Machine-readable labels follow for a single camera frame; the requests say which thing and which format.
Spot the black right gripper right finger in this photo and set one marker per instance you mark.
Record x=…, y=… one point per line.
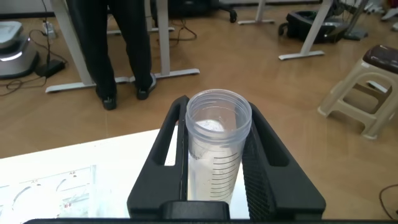
x=280, y=193

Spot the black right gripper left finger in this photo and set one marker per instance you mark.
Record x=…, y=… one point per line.
x=158, y=180

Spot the yellow pigment test tube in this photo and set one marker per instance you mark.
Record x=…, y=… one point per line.
x=217, y=149

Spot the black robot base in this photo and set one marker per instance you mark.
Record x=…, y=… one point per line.
x=295, y=23

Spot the clear acrylic test tube rack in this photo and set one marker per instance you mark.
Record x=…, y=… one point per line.
x=46, y=193

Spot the beige plastic stool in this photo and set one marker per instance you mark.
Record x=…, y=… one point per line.
x=357, y=77

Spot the white standing desk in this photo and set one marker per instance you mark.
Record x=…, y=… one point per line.
x=63, y=28
x=163, y=37

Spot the person in white shirt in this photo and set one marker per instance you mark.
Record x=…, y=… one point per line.
x=93, y=46

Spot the black power adapter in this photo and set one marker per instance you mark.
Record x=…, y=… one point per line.
x=51, y=68

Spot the long white desk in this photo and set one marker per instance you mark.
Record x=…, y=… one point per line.
x=314, y=28

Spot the white power strip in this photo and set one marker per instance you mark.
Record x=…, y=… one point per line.
x=49, y=29

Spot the white wheeled robot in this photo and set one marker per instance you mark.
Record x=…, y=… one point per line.
x=15, y=56

